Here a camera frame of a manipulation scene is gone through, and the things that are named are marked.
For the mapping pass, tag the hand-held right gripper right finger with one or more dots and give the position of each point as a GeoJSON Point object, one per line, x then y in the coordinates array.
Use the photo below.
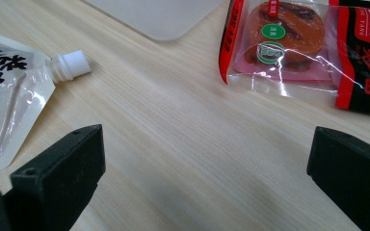
{"type": "Point", "coordinates": [356, 179]}

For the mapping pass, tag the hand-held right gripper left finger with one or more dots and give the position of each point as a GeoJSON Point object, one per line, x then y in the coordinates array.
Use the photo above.
{"type": "Point", "coordinates": [61, 173]}

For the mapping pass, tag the red and black snack packet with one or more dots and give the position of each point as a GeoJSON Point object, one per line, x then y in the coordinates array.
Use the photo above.
{"type": "Point", "coordinates": [285, 32]}

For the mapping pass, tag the clear plastic container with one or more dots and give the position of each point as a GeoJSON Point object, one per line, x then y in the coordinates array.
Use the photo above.
{"type": "Point", "coordinates": [160, 16]}

